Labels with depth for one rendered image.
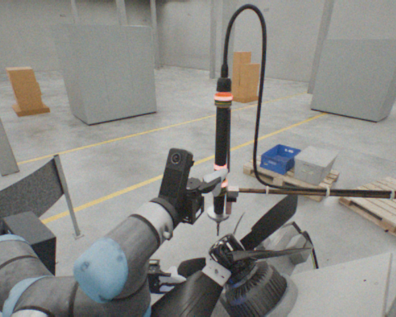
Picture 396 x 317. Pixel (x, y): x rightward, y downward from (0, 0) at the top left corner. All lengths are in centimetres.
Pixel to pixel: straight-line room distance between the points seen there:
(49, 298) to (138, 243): 17
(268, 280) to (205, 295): 23
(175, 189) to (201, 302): 51
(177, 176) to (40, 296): 28
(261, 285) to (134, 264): 63
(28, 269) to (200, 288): 50
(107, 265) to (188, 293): 57
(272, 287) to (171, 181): 61
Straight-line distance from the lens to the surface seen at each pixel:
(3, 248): 80
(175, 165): 46
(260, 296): 96
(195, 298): 90
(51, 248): 118
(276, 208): 99
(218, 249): 95
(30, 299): 49
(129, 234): 39
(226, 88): 60
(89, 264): 37
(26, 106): 853
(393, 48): 759
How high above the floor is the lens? 193
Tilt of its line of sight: 26 degrees down
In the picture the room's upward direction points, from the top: straight up
